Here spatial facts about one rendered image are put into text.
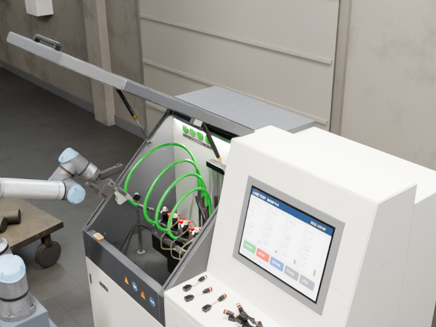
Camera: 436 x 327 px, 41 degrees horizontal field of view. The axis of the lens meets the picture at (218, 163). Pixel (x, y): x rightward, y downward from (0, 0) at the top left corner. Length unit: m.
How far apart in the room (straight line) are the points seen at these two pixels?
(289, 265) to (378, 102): 2.11
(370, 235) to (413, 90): 2.08
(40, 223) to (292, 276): 2.52
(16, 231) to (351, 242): 2.80
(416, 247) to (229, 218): 0.72
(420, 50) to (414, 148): 0.64
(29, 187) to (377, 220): 1.27
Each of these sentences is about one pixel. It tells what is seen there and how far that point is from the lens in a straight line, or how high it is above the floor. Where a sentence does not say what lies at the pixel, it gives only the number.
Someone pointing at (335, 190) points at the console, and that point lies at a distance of 1.95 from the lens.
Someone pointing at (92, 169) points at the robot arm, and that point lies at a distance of 2.49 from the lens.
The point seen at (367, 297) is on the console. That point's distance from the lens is 2.06.
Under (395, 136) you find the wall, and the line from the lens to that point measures 4.02.
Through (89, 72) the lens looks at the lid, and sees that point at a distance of 1.92.
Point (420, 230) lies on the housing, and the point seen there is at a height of 1.34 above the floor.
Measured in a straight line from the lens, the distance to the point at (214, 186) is 2.73.
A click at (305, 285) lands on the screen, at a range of 2.09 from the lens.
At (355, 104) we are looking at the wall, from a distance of 4.15.
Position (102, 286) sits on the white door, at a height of 0.70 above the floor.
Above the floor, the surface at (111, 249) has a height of 0.95.
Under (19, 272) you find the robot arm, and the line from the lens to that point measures 2.40.
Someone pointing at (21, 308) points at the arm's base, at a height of 0.95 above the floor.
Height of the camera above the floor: 2.42
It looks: 25 degrees down
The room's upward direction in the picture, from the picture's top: 1 degrees counter-clockwise
